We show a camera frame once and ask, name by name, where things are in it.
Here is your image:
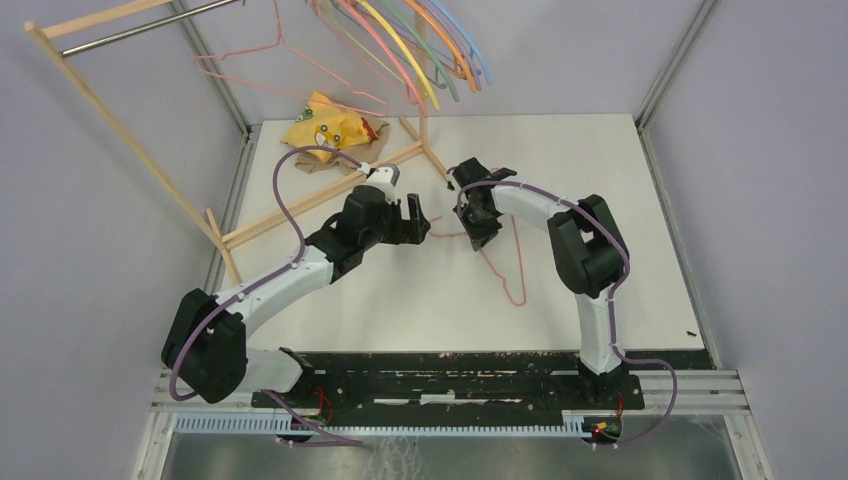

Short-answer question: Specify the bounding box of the pink plastic hanger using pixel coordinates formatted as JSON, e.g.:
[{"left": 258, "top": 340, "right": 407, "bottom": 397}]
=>
[{"left": 307, "top": 1, "right": 440, "bottom": 118}]

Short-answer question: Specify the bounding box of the light blue hanger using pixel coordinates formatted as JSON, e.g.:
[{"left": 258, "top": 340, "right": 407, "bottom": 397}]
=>
[{"left": 431, "top": 0, "right": 493, "bottom": 86}]

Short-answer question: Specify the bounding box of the yellow hanger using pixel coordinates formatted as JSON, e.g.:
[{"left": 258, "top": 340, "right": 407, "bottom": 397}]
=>
[{"left": 315, "top": 1, "right": 441, "bottom": 117}]

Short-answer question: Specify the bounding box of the purple hanger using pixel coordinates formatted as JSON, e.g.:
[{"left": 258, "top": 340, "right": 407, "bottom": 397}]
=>
[{"left": 370, "top": 0, "right": 484, "bottom": 91}]

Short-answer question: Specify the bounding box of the orange hanger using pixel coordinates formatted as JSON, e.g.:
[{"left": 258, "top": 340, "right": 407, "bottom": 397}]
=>
[{"left": 370, "top": 0, "right": 478, "bottom": 94}]

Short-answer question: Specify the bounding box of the green hanger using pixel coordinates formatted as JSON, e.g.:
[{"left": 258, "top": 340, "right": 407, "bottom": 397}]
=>
[{"left": 392, "top": 1, "right": 482, "bottom": 102}]

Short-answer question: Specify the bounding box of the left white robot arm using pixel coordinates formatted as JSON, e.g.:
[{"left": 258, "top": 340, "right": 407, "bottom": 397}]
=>
[{"left": 161, "top": 185, "right": 431, "bottom": 407}]

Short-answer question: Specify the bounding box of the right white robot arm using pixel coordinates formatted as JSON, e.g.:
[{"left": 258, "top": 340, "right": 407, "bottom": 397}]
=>
[{"left": 448, "top": 157, "right": 629, "bottom": 408}]

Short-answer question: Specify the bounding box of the beige cloth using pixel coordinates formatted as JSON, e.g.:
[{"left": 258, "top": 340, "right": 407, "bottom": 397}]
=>
[{"left": 294, "top": 116, "right": 391, "bottom": 174}]

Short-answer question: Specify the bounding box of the yellow garment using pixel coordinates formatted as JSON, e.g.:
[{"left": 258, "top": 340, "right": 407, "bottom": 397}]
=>
[{"left": 281, "top": 91, "right": 379, "bottom": 151}]

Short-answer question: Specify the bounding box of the metal rack rod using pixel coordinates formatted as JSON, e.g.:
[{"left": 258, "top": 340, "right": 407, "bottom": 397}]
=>
[{"left": 40, "top": 0, "right": 232, "bottom": 58}]

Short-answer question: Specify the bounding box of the wooden clothes rack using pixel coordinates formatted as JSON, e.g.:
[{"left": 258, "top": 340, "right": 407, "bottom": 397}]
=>
[{"left": 23, "top": 0, "right": 454, "bottom": 286}]

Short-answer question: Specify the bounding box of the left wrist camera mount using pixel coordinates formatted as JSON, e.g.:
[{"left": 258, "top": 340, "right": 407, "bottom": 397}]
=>
[{"left": 364, "top": 163, "right": 400, "bottom": 204}]

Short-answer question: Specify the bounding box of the white slotted cable duct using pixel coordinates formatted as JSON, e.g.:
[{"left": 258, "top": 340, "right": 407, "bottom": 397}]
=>
[{"left": 174, "top": 412, "right": 590, "bottom": 439}]

